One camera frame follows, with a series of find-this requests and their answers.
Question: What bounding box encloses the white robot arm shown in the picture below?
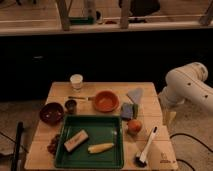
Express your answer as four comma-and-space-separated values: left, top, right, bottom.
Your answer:
159, 62, 213, 114

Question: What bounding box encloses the orange red bowl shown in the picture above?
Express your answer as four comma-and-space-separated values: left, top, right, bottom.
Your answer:
93, 91, 119, 112

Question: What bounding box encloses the dark maroon bowl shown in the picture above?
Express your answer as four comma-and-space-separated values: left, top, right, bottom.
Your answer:
39, 102, 64, 125

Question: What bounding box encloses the white paper cup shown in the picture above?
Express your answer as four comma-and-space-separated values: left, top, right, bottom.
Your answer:
70, 74, 83, 91

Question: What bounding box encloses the blue green sponge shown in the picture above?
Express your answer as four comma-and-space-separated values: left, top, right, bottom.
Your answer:
120, 103, 138, 120

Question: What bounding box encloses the small dark metal cup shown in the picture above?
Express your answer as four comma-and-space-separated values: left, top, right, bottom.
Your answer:
65, 99, 77, 114

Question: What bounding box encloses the green plastic tray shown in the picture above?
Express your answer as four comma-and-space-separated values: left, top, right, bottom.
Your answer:
54, 115, 124, 169

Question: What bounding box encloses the orange fruit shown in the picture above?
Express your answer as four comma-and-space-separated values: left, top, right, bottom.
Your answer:
127, 119, 142, 135

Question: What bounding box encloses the beige wooden block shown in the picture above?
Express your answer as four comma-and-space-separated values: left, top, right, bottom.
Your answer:
64, 130, 89, 152

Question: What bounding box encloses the white black dish brush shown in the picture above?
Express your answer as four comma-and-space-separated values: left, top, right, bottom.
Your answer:
135, 127, 157, 167

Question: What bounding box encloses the black pole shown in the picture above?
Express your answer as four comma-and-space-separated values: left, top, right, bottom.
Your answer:
10, 122, 24, 171

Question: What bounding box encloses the black cable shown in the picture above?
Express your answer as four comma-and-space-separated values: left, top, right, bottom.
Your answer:
169, 132, 213, 171

